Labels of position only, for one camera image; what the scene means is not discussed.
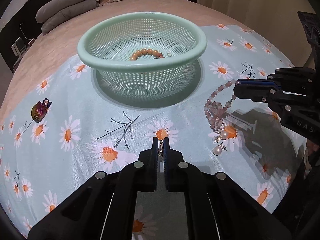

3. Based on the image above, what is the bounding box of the pink bead necklace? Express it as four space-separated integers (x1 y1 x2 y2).
203 79 238 133

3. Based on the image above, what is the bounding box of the gold clasp pendant earring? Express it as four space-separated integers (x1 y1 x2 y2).
158 140 164 162

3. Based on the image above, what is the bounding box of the pearl drop earring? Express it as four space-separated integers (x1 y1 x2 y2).
213 130 229 144

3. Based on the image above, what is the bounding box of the cream curtain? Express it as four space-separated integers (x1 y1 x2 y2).
197 0 314 67

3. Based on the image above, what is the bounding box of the daisy print teal cloth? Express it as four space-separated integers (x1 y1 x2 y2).
1 26 306 236

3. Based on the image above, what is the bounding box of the iridescent metallic charm pendant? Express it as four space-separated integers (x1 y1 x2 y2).
31 98 52 123

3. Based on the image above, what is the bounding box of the mint green plastic colander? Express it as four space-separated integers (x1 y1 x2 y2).
77 12 207 105

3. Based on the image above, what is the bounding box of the pink bed cover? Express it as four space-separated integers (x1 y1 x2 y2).
0 0 253 120

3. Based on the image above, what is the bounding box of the white bedside device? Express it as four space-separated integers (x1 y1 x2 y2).
11 37 35 57

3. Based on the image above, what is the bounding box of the lower grey folded blanket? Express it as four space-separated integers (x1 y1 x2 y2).
41 0 98 35

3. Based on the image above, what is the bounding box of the orange bead bracelet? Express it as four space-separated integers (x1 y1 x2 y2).
130 48 166 61

